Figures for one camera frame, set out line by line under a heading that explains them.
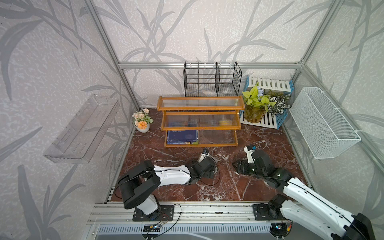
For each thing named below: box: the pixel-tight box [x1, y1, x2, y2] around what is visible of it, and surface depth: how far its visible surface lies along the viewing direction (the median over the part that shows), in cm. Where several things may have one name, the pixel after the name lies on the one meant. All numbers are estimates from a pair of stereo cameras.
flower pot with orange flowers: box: [132, 108, 154, 133], surface depth 101 cm
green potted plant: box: [241, 82, 277, 124], surface depth 95 cm
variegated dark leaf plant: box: [267, 91, 292, 118], surface depth 91 cm
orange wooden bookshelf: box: [156, 95, 245, 148], surface depth 105 cm
